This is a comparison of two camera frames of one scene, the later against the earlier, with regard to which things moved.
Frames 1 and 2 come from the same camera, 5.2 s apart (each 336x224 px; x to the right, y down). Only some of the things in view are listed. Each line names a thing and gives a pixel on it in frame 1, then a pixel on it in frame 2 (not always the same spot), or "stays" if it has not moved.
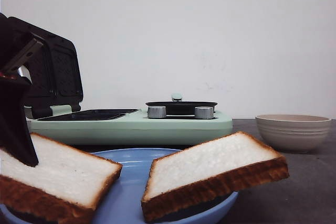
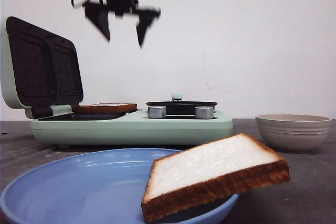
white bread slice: [185, 180] stays
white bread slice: [65, 188] → [105, 107]
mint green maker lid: [55, 72] stays
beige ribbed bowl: [293, 133] stays
